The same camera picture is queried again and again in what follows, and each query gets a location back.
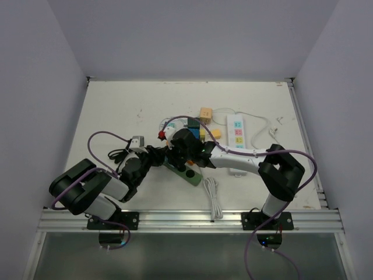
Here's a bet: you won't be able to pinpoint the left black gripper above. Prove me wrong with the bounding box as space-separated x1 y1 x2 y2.
133 145 165 186

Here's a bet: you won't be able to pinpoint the green power strip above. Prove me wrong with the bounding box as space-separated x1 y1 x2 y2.
163 162 202 187

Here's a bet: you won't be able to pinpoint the dark green dragon charger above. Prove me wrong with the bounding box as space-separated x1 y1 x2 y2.
187 118 200 129

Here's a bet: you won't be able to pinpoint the white thin usb cable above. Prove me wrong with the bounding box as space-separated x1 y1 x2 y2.
157 116 187 134

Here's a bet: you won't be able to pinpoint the wooden beige cube plug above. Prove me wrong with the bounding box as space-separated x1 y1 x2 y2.
199 107 213 125

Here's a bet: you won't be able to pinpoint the mint green thin cable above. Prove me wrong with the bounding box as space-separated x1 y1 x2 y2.
159 109 234 132

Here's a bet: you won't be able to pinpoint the white power strip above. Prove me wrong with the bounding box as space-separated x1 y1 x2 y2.
226 114 250 177

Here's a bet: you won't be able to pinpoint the blue cube plug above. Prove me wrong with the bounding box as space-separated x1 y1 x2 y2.
188 128 200 139

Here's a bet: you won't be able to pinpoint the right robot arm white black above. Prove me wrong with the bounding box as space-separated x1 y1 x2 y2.
162 127 305 229

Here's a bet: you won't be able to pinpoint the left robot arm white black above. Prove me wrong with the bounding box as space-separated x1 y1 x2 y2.
49 145 168 229

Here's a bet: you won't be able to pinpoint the black bundled power cord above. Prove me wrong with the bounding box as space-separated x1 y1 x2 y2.
107 148 132 164

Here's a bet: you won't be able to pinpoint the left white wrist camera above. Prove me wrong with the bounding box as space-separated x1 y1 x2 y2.
129 135 146 153

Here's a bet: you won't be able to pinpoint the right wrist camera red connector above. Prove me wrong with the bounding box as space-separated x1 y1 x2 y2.
158 126 177 142

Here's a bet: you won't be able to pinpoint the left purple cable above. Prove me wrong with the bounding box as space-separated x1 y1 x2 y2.
51 131 132 250

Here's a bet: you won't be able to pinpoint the purple cable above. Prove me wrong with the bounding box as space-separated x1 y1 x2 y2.
163 115 318 280
51 131 132 250

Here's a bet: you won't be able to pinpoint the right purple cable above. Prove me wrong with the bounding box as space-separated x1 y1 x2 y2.
163 115 318 280

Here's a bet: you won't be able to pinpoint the white bundled power cord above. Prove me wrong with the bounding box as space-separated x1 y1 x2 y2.
199 166 224 220

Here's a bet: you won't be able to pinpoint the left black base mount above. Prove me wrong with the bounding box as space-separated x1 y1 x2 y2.
87 211 140 230

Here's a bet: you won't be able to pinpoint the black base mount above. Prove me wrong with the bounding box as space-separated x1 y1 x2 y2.
240 202 294 231
87 211 140 230

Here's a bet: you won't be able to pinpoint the white strip cord with plug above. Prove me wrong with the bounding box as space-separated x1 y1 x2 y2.
212 108 286 152

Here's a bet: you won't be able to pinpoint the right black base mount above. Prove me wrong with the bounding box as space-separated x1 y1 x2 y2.
240 202 294 231

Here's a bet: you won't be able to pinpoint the aluminium front rail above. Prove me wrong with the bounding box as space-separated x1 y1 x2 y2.
37 209 344 233

